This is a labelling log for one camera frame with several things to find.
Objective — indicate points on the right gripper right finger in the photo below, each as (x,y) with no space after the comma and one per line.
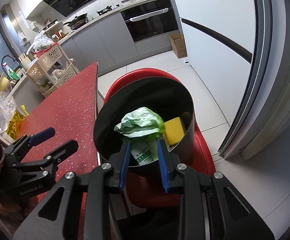
(171,179)

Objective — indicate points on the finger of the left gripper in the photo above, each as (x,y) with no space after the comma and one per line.
(37,139)
(61,153)

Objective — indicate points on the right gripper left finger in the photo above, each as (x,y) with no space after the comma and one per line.
(120,164)

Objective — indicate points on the yellow sponge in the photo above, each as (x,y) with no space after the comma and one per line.
(174,131)

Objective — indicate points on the green white plastic bag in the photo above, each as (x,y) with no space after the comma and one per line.
(140,123)

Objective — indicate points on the green white carton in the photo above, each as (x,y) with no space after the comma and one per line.
(144,151)

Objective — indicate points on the black trash bin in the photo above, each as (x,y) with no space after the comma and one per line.
(164,96)

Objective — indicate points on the kitchen faucet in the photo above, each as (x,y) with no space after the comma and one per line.
(12,67)

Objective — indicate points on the grey kitchen cabinets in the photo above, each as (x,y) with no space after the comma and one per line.
(107,41)

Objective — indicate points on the left human hand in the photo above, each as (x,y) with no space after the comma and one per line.
(8,208)

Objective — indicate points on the red chair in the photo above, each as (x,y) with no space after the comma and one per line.
(146,192)

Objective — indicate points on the beige plastic storage rack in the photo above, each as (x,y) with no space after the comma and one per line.
(52,70)

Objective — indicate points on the plastic bag on rack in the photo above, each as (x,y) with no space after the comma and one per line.
(41,42)

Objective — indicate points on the brown cardboard box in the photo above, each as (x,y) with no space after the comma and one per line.
(178,44)

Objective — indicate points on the black frying pan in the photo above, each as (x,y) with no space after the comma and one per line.
(77,22)

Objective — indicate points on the black built-in oven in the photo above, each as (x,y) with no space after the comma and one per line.
(150,19)

